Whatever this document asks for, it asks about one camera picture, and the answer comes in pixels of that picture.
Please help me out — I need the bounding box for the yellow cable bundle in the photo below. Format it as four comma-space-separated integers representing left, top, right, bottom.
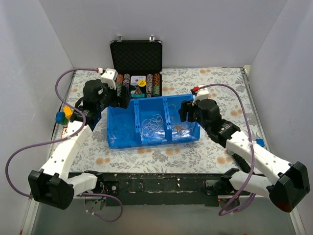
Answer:
172, 124, 189, 135

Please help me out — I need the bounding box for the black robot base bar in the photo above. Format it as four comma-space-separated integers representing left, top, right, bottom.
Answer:
90, 173, 234, 206

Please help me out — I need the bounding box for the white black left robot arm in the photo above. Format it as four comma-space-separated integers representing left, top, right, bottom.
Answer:
28, 78, 130, 210

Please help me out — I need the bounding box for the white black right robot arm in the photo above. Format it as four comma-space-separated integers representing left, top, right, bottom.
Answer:
179, 99, 311, 212

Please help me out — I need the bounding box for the blue three-compartment plastic bin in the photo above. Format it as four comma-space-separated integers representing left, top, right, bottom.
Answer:
107, 94, 201, 149

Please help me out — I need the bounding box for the black poker chip case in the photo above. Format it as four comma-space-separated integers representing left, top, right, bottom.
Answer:
110, 38, 163, 97

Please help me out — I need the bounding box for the floral table mat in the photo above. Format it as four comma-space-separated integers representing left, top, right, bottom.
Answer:
70, 68, 265, 173

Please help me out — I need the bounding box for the yellow toy brick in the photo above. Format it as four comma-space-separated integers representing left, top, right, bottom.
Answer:
63, 106, 74, 120

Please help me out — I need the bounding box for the green toy brick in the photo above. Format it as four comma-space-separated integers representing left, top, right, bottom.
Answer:
61, 118, 68, 126

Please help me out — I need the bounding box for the blue toy brick left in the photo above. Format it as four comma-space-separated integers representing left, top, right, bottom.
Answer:
55, 112, 65, 124

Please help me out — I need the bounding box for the red white window brick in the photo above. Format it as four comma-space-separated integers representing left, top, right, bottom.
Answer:
61, 127, 67, 138

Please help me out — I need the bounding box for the blue toy cube right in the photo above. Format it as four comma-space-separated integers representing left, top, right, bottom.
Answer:
255, 138, 265, 147

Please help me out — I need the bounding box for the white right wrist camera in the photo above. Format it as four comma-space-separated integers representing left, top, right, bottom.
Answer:
191, 85, 209, 106

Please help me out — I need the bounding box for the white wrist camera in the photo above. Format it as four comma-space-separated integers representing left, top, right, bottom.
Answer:
100, 69, 118, 90
191, 85, 209, 106

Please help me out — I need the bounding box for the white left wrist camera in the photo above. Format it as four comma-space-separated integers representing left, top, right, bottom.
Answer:
100, 69, 118, 90

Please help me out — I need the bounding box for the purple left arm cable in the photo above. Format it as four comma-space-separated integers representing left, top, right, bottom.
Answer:
5, 67, 123, 223

